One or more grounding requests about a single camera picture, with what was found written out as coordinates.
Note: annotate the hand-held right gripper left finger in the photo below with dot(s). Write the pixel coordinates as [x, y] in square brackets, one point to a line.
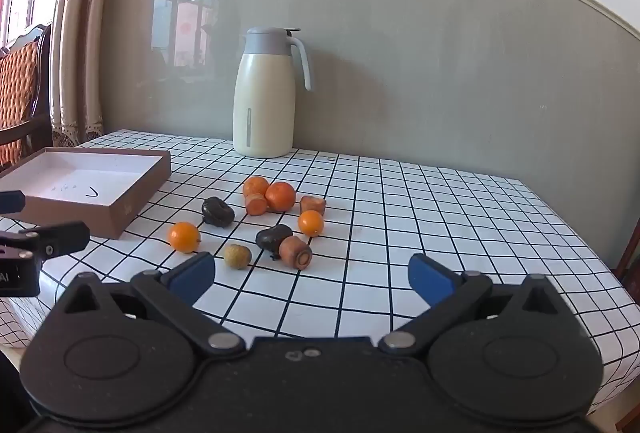
[195, 274]

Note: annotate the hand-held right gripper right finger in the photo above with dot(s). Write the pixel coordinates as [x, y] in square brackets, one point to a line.
[427, 275]

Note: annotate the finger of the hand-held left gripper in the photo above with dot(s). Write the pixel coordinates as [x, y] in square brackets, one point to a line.
[12, 201]
[60, 235]

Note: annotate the small potato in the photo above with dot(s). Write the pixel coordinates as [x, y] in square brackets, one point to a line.
[237, 256]

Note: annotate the brown cardboard box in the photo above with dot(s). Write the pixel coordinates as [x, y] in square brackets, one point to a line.
[105, 213]

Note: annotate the ridged carrot chunk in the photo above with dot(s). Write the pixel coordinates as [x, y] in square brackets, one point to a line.
[256, 205]

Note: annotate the carrot chunk with round core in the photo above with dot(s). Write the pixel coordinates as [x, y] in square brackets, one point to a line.
[295, 252]

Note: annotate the dimpled tangerine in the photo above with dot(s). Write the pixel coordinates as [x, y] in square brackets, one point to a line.
[256, 186]

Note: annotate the small smooth orange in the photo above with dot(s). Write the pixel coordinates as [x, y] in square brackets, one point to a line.
[310, 223]
[184, 237]

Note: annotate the white checked tablecloth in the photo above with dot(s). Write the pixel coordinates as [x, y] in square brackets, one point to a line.
[400, 213]

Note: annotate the dark oval fruit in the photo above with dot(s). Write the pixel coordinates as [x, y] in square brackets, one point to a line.
[273, 238]

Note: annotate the large smooth tangerine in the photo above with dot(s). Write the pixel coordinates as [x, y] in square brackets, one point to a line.
[280, 196]

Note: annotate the wooden sofa with woven cushion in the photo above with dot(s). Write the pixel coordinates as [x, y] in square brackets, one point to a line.
[20, 78]

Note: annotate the carrot chunk with dark end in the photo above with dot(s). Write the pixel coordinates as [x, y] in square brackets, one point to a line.
[313, 204]

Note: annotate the beige lace curtain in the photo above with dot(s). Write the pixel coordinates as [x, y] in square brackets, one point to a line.
[75, 63]

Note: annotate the cream thermos jug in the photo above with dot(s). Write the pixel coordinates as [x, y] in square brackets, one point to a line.
[262, 113]

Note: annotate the brown wooden furniture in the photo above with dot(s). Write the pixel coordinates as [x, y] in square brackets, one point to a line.
[630, 253]

